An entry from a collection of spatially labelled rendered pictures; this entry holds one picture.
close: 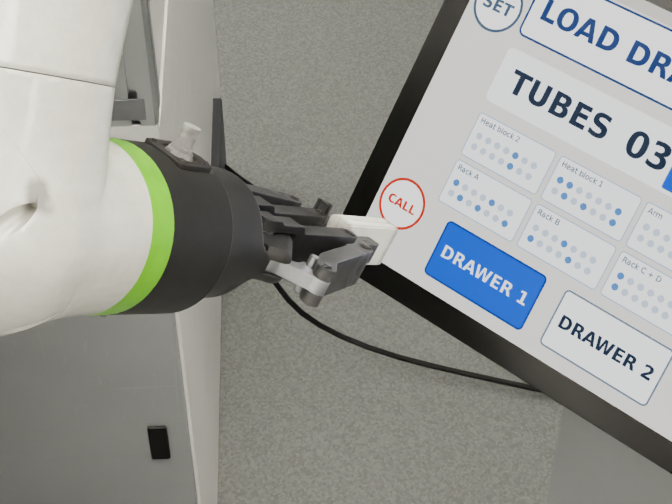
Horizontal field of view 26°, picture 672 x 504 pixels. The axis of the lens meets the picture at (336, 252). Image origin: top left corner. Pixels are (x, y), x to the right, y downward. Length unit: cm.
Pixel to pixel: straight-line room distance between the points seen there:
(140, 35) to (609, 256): 45
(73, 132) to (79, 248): 5
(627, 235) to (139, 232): 46
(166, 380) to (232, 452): 67
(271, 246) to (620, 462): 55
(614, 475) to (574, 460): 4
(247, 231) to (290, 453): 146
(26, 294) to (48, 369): 93
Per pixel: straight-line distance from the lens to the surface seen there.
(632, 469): 129
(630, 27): 109
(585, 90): 109
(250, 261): 81
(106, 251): 69
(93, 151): 67
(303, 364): 235
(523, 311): 110
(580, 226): 109
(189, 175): 76
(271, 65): 290
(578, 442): 131
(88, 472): 174
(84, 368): 159
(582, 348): 108
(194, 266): 76
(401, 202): 115
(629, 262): 107
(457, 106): 113
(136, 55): 128
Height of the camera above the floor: 181
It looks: 46 degrees down
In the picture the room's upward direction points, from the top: straight up
